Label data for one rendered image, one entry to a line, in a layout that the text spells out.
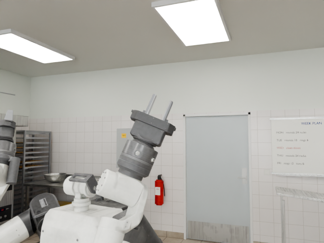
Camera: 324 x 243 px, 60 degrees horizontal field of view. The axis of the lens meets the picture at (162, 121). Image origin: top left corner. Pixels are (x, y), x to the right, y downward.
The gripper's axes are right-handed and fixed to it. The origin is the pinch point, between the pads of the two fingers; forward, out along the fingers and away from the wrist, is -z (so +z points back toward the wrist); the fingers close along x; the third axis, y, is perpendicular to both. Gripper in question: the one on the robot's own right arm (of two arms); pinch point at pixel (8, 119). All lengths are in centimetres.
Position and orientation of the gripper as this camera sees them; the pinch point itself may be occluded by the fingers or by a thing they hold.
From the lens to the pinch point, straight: 127.7
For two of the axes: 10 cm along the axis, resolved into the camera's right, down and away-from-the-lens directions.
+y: -8.8, -1.6, -4.4
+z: 0.7, 8.8, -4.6
